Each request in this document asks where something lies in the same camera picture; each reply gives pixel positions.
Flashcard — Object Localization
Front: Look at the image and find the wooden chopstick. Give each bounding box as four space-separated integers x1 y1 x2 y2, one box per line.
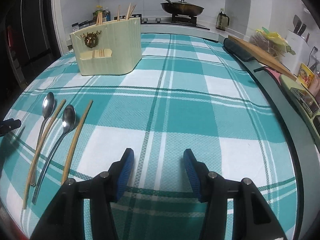
61 100 93 185
22 99 67 210

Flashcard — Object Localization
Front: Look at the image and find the steel spoon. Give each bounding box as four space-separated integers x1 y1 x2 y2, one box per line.
31 105 76 205
30 92 55 187

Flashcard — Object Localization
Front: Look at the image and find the black refrigerator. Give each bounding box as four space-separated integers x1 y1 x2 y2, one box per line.
1 0 61 88

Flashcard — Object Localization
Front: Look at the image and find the spice jar rack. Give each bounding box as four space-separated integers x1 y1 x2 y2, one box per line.
72 20 95 32

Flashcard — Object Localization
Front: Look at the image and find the green appliance at right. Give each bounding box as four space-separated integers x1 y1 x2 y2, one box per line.
279 74 319 146

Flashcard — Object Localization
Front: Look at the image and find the cream utensil holder box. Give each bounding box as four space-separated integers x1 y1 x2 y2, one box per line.
70 17 142 76

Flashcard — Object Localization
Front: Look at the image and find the teal checkered tablecloth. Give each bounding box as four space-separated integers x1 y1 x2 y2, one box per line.
1 34 297 239

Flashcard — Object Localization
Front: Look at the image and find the sauce bottles group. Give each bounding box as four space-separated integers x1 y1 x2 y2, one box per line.
93 5 111 22

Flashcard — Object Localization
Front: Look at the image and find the yellow printed mug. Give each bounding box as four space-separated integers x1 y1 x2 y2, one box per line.
298 63 315 88

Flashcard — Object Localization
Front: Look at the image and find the wooden cutting board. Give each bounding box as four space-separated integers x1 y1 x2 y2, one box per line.
228 35 297 81

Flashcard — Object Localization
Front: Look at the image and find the black tray under board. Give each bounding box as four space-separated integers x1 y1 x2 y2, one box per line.
223 38 255 62

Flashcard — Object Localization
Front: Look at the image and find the white knife block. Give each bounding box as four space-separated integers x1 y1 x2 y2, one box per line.
281 15 318 76

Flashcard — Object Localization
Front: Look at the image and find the glass oil jar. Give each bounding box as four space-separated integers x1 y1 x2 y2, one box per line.
216 8 230 31

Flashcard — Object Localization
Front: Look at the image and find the black gas stove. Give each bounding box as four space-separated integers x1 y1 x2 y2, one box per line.
140 15 210 30

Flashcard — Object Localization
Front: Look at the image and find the black wok with lid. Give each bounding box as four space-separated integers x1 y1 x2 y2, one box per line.
161 0 204 17

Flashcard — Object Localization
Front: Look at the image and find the wire basket with bags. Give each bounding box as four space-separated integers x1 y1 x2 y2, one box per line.
249 27 296 61

